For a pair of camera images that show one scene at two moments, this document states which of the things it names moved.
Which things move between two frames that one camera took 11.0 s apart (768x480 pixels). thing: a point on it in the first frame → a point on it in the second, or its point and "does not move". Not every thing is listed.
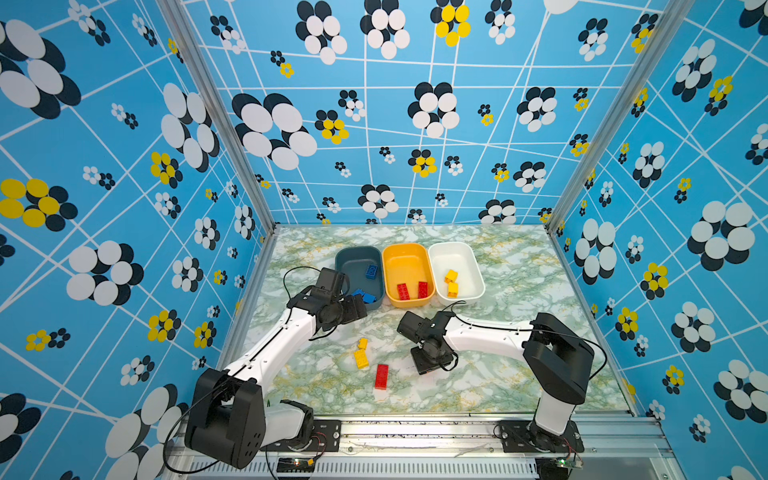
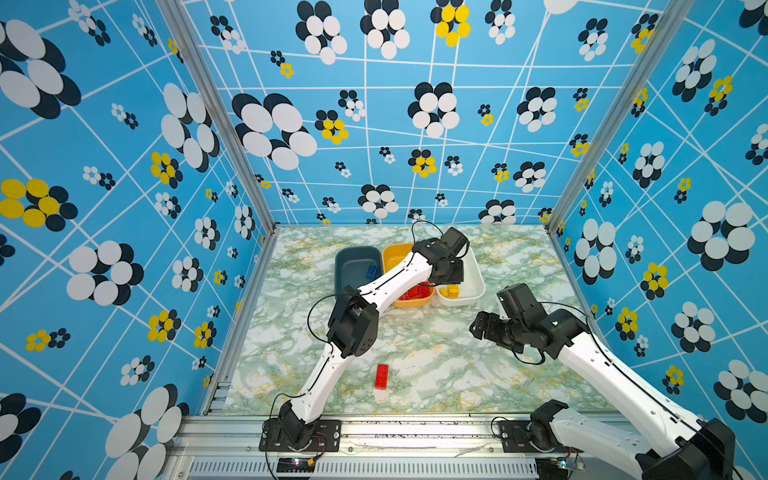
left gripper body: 345,310 → 453,274
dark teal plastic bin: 353,261 does not move
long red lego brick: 381,381 does not move
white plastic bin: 461,257 does not move
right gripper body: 425,362 → 502,332
